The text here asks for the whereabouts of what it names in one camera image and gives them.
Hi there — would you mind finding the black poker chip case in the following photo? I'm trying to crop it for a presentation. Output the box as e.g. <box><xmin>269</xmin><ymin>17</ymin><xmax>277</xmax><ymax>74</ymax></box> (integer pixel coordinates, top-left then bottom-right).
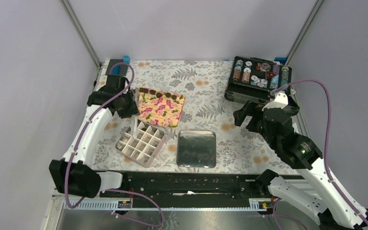
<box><xmin>224</xmin><ymin>56</ymin><xmax>293</xmax><ymax>105</ymax></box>

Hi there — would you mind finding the silver metal tin lid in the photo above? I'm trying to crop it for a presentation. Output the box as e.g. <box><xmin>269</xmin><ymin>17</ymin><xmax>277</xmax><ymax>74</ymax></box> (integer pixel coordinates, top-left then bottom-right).
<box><xmin>176</xmin><ymin>130</ymin><xmax>217</xmax><ymax>168</ymax></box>

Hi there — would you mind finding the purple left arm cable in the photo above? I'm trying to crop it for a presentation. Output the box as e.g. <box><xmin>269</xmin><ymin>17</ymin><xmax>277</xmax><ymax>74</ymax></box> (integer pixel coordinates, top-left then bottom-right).
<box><xmin>64</xmin><ymin>62</ymin><xmax>166</xmax><ymax>229</ymax></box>

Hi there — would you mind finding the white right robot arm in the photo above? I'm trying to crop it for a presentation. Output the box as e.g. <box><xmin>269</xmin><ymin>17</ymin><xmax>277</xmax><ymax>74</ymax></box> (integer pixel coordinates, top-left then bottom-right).
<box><xmin>233</xmin><ymin>102</ymin><xmax>368</xmax><ymax>230</ymax></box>

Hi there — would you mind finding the pink divided chocolate box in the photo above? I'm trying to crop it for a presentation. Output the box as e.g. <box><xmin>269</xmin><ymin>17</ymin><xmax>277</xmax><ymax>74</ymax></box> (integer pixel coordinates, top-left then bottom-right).
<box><xmin>115</xmin><ymin>121</ymin><xmax>166</xmax><ymax>168</ymax></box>

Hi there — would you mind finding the grey lego baseplate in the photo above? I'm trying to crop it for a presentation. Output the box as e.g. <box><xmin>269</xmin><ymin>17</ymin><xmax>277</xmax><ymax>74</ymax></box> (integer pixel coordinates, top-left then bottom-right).
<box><xmin>105</xmin><ymin>59</ymin><xmax>129</xmax><ymax>76</ymax></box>

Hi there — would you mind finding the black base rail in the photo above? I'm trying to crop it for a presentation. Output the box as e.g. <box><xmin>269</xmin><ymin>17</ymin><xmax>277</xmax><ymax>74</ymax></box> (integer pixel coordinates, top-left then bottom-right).
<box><xmin>99</xmin><ymin>172</ymin><xmax>272</xmax><ymax>209</ymax></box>

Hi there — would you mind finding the blue lego brick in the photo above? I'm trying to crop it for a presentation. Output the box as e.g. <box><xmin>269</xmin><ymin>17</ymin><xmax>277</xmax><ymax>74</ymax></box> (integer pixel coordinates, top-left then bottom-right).
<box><xmin>123</xmin><ymin>55</ymin><xmax>130</xmax><ymax>64</ymax></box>

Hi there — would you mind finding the floral rectangular tray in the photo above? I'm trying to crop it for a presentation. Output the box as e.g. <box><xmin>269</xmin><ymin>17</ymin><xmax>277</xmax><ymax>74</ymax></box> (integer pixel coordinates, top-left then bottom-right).
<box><xmin>138</xmin><ymin>88</ymin><xmax>186</xmax><ymax>128</ymax></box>

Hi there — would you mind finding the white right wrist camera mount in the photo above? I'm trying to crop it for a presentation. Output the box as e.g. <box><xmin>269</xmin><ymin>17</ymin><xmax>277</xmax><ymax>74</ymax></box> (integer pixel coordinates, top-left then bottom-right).
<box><xmin>262</xmin><ymin>92</ymin><xmax>288</xmax><ymax>111</ymax></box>

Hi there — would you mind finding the blue block behind case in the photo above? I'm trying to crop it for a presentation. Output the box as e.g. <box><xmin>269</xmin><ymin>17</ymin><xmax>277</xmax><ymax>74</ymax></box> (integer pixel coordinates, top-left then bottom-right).
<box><xmin>274</xmin><ymin>57</ymin><xmax>288</xmax><ymax>65</ymax></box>

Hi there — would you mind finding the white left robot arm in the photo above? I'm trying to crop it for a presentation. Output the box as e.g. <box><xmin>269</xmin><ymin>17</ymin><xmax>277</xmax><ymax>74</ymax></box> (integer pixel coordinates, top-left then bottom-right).
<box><xmin>49</xmin><ymin>75</ymin><xmax>139</xmax><ymax>198</ymax></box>

